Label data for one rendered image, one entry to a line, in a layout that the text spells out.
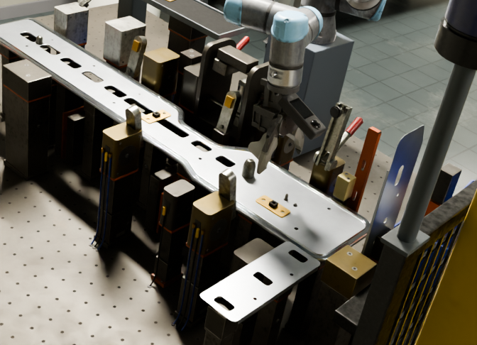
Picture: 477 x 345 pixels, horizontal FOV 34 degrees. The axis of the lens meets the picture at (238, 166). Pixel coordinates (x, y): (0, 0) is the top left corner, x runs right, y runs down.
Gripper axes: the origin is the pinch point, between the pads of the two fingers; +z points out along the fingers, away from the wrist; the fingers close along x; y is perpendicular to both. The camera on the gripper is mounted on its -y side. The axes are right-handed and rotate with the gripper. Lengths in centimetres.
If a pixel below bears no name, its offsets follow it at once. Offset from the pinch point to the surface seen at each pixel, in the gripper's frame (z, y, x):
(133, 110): -2.5, 39.7, 10.3
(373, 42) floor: 93, 174, -334
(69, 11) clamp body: -5, 103, -19
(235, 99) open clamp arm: -0.4, 31.1, -18.5
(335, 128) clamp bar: -3.4, -0.2, -20.3
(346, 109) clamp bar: -9.2, -2.4, -20.2
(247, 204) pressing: 11.3, 5.5, 4.3
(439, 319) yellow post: -21, -63, 48
